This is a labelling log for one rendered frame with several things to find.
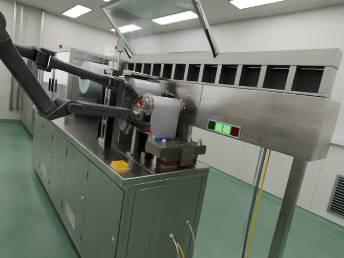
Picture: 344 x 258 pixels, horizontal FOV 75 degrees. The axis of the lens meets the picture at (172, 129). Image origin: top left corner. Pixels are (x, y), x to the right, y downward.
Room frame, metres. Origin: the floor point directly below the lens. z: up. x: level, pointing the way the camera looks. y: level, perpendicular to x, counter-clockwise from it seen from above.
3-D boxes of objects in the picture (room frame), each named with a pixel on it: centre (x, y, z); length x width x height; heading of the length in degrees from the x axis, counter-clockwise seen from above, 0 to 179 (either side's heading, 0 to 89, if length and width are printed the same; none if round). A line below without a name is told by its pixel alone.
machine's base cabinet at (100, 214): (2.20, 0.77, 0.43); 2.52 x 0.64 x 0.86; 42
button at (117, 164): (1.19, 0.25, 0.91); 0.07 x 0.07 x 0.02; 42
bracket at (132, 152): (1.47, 0.24, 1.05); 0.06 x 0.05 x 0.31; 132
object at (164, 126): (1.50, 0.06, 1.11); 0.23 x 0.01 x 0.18; 132
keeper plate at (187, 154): (1.38, -0.13, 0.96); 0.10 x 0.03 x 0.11; 132
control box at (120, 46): (1.90, 0.53, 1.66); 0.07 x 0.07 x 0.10; 29
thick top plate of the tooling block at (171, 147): (1.44, -0.05, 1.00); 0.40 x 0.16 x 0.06; 132
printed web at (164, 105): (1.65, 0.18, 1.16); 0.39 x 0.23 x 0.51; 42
